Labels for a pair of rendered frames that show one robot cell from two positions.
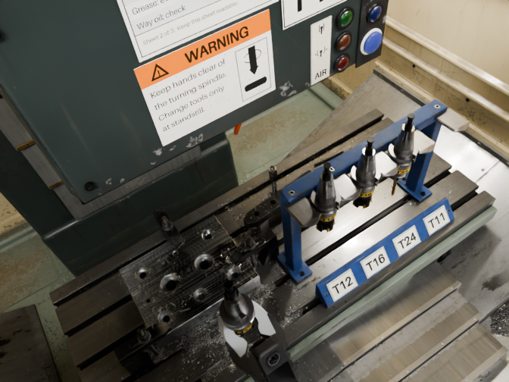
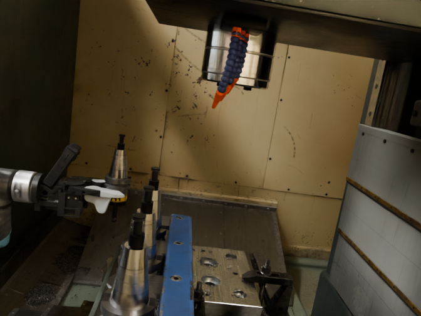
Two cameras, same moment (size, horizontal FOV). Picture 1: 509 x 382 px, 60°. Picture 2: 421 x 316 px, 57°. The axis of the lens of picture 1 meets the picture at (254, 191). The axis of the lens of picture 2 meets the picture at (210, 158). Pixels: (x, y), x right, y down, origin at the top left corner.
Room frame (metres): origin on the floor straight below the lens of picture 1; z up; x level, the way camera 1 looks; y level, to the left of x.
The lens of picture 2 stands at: (0.85, -0.70, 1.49)
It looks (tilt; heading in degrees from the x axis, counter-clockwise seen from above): 12 degrees down; 111
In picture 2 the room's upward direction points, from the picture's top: 9 degrees clockwise
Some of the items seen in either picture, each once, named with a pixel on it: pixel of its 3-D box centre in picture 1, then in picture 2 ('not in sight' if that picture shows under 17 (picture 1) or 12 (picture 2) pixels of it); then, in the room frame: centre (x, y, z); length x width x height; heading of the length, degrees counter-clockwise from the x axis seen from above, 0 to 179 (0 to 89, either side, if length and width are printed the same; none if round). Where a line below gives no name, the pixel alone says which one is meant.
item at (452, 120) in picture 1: (454, 121); not in sight; (0.71, -0.49, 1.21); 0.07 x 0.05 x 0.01; 26
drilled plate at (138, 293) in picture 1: (188, 277); (208, 279); (0.56, 0.20, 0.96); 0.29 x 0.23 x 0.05; 116
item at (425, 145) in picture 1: (420, 142); not in sight; (0.67, -0.40, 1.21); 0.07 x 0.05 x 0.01; 26
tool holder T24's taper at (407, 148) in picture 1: (405, 139); (132, 272); (0.64, -0.35, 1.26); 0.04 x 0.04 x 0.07
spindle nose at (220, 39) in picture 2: not in sight; (238, 58); (0.55, 0.17, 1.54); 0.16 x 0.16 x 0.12
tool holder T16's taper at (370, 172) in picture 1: (366, 162); (143, 233); (0.60, -0.25, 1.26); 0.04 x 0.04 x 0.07
